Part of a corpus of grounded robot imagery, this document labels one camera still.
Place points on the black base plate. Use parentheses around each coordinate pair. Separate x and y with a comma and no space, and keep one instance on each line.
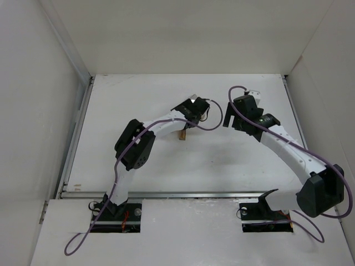
(258,218)
(128,220)

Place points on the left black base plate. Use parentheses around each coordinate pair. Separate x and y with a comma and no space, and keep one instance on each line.
(128,220)

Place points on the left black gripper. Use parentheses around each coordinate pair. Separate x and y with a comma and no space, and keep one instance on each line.
(196,114)

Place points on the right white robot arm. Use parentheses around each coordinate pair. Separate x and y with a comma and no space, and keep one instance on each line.
(320,188)

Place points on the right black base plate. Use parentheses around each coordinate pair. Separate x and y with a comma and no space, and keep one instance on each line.
(258,218)

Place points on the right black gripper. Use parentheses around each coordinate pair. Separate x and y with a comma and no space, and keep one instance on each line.
(229,117)

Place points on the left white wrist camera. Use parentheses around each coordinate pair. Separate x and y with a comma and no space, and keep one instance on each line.
(192,98)

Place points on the aluminium front rail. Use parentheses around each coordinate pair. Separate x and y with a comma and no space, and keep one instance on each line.
(164,195)

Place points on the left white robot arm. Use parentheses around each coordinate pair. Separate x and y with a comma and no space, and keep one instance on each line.
(134,146)

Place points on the dark striped wood block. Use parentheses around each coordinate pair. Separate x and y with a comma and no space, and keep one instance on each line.
(182,135)

